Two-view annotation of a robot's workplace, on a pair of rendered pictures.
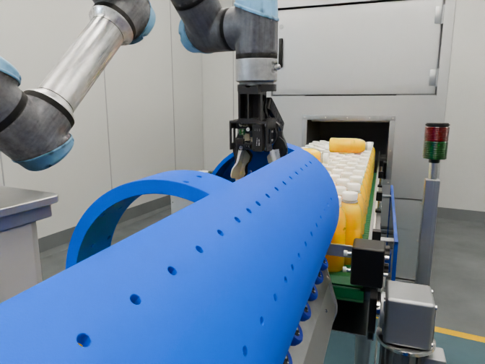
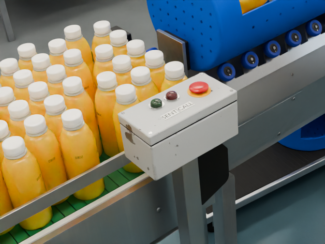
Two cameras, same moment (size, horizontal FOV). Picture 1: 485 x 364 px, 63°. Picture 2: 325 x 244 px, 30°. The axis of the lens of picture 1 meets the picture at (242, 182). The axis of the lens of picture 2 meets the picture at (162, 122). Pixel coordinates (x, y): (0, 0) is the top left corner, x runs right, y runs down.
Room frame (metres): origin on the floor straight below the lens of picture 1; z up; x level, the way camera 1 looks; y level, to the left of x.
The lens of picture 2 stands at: (1.91, 0.66, 1.70)
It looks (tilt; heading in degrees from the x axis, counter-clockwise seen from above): 35 degrees down; 218
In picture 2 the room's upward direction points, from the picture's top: 7 degrees counter-clockwise
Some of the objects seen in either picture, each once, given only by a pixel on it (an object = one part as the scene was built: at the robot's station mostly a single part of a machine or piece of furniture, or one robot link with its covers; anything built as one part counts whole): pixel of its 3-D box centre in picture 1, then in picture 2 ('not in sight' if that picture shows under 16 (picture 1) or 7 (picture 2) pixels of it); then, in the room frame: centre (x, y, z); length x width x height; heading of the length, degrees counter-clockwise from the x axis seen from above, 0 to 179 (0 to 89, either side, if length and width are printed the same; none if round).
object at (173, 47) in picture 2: not in sight; (175, 58); (0.88, -0.08, 0.99); 0.10 x 0.02 x 0.12; 70
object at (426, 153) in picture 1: (434, 149); not in sight; (1.12, -0.55, 1.18); 0.06 x 0.06 x 0.05
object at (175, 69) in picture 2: not in sight; (174, 69); (1.05, 0.04, 1.08); 0.04 x 0.04 x 0.02
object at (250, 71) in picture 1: (258, 72); not in sight; (0.74, -0.03, 1.37); 0.08 x 0.08 x 0.05
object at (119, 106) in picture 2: not in sight; (131, 130); (1.16, 0.00, 0.98); 0.07 x 0.07 x 0.17
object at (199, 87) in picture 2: not in sight; (199, 88); (1.12, 0.14, 1.11); 0.04 x 0.04 x 0.01
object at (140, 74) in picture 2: not in sight; (140, 74); (1.09, -0.02, 1.08); 0.04 x 0.04 x 0.02
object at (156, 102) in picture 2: not in sight; (155, 102); (1.20, 0.10, 1.11); 0.02 x 0.02 x 0.01
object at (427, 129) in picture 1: (436, 133); not in sight; (1.12, -0.55, 1.23); 0.06 x 0.06 x 0.04
